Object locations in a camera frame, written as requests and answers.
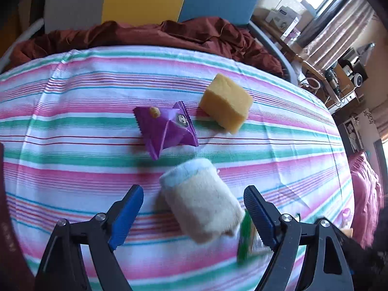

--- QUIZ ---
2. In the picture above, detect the maroon blanket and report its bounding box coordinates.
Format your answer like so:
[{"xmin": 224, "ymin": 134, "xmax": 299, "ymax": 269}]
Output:
[{"xmin": 6, "ymin": 16, "xmax": 285, "ymax": 78}]

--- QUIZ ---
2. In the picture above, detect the amber translucent plastic bin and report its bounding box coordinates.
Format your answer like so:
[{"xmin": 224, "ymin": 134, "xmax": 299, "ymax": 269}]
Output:
[{"xmin": 0, "ymin": 142, "xmax": 35, "ymax": 291}]

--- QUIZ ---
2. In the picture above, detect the green cracker packet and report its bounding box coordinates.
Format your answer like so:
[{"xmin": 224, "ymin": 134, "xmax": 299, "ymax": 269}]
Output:
[{"xmin": 236, "ymin": 209, "xmax": 272, "ymax": 264}]

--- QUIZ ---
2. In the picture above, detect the beige towel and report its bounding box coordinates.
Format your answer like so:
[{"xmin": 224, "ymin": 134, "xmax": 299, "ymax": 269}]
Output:
[{"xmin": 159, "ymin": 158, "xmax": 245, "ymax": 244}]

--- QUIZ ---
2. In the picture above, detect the white carton box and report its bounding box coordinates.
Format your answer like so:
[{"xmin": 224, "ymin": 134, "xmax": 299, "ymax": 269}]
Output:
[{"xmin": 265, "ymin": 4, "xmax": 302, "ymax": 32}]

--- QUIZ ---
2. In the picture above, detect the dark cloth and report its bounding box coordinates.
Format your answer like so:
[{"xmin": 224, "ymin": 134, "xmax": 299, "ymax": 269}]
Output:
[{"xmin": 341, "ymin": 206, "xmax": 388, "ymax": 291}]

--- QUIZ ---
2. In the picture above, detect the purple snack packet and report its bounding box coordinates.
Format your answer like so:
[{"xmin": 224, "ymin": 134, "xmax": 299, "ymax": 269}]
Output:
[{"xmin": 133, "ymin": 101, "xmax": 200, "ymax": 161}]

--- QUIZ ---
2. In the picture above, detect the striped bed sheet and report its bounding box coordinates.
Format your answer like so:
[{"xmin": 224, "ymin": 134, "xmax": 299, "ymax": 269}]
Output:
[{"xmin": 0, "ymin": 46, "xmax": 355, "ymax": 291}]

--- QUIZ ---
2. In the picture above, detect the floral curtain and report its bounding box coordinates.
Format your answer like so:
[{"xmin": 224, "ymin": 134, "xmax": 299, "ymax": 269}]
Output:
[{"xmin": 299, "ymin": 0, "xmax": 376, "ymax": 70}]

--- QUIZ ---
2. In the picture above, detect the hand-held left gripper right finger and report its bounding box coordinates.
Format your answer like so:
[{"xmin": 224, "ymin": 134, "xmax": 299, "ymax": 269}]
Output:
[{"xmin": 243, "ymin": 185, "xmax": 355, "ymax": 291}]

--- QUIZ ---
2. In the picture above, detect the pink cloth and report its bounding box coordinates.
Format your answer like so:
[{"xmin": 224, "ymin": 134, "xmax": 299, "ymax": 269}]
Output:
[{"xmin": 347, "ymin": 151, "xmax": 387, "ymax": 249}]

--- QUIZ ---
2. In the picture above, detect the black round speaker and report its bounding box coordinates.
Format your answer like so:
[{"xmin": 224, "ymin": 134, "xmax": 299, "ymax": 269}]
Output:
[{"xmin": 342, "ymin": 61, "xmax": 369, "ymax": 87}]

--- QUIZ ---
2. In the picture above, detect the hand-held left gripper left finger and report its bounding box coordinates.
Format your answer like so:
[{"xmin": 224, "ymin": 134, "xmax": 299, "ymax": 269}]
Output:
[{"xmin": 35, "ymin": 184, "xmax": 144, "ymax": 291}]

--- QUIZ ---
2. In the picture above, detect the wooden desk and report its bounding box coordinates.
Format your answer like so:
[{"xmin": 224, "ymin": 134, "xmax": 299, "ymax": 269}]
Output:
[{"xmin": 251, "ymin": 15, "xmax": 364, "ymax": 110}]

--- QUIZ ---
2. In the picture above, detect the small yellow sponge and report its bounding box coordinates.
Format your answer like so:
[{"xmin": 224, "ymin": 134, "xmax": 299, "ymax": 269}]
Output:
[{"xmin": 198, "ymin": 73, "xmax": 253, "ymax": 135}]

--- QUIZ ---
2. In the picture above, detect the grey bed frame rail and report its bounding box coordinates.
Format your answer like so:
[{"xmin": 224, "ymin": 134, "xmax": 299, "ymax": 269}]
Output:
[{"xmin": 249, "ymin": 21, "xmax": 299, "ymax": 85}]

